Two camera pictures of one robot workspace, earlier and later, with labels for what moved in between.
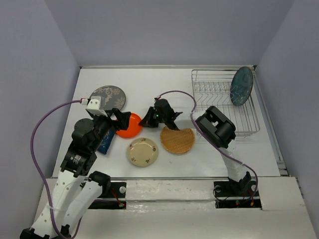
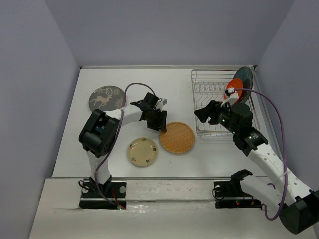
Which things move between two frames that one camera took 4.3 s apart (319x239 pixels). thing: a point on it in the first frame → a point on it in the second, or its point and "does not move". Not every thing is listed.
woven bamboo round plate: (177, 141) does not move
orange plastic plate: (134, 128) → (236, 83)
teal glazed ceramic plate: (241, 86) does not move
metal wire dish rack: (212, 87) does not move
